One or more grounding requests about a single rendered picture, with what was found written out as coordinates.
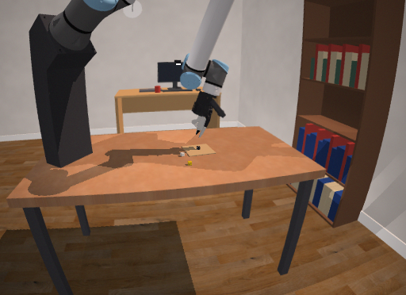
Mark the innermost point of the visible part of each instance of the light orange mat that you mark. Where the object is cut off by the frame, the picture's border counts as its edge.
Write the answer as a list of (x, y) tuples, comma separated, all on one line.
[(192, 150)]

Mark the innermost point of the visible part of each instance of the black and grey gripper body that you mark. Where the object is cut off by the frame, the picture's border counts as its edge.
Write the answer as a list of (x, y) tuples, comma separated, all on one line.
[(202, 99)]

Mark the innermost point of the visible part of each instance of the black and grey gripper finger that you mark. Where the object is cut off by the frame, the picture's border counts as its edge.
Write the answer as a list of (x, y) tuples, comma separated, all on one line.
[(203, 123), (197, 120)]

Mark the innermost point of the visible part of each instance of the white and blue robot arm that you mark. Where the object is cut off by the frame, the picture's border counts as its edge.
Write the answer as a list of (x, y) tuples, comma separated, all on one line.
[(73, 27)]

